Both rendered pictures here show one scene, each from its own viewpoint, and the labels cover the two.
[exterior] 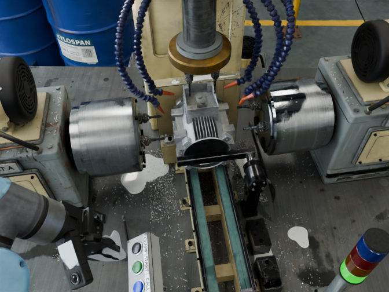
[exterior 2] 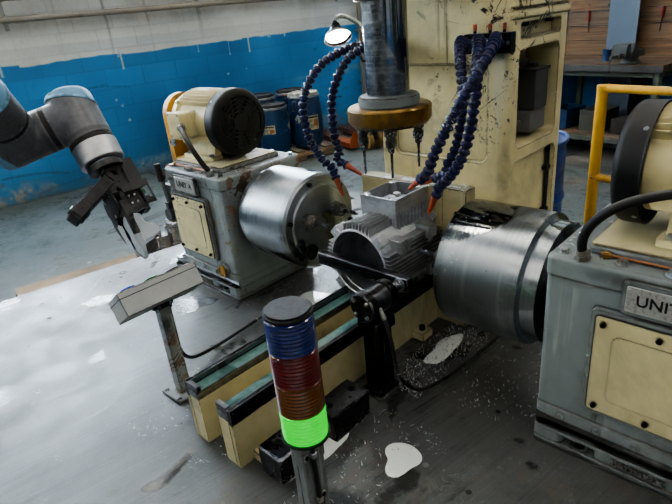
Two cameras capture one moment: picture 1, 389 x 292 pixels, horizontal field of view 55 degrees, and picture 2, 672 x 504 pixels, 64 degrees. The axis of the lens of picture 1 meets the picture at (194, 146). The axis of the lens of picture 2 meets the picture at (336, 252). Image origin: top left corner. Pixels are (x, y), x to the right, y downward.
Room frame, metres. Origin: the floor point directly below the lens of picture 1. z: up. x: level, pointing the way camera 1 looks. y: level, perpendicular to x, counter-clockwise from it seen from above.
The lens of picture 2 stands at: (0.06, -0.86, 1.52)
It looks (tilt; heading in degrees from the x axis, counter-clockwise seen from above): 24 degrees down; 53
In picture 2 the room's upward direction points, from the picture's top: 6 degrees counter-clockwise
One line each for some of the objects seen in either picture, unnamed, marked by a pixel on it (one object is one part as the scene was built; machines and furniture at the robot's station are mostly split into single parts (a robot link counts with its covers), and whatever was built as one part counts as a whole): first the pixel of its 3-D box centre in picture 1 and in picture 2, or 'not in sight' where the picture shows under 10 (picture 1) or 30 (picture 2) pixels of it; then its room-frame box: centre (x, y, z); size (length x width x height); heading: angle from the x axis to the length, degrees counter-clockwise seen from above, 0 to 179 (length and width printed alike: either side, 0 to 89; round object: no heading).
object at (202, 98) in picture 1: (200, 103); (394, 204); (0.88, -0.02, 1.11); 0.12 x 0.11 x 0.07; 7
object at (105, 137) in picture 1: (95, 139); (284, 211); (0.80, 0.32, 1.04); 0.37 x 0.25 x 0.25; 97
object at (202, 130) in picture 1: (202, 131); (386, 247); (0.84, -0.03, 1.01); 0.20 x 0.19 x 0.19; 7
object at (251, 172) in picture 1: (250, 148); (444, 308); (0.84, -0.20, 0.92); 0.45 x 0.13 x 0.24; 7
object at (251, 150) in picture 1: (216, 157); (361, 269); (0.73, -0.07, 1.01); 0.26 x 0.04 x 0.03; 97
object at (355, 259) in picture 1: (367, 254); (295, 361); (0.34, -0.39, 1.14); 0.06 x 0.06 x 0.04
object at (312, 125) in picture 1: (297, 115); (522, 273); (0.88, -0.36, 1.04); 0.41 x 0.25 x 0.25; 97
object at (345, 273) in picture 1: (354, 269); (304, 418); (0.34, -0.39, 1.05); 0.06 x 0.06 x 0.04
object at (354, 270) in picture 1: (360, 261); (299, 390); (0.34, -0.39, 1.10); 0.06 x 0.06 x 0.04
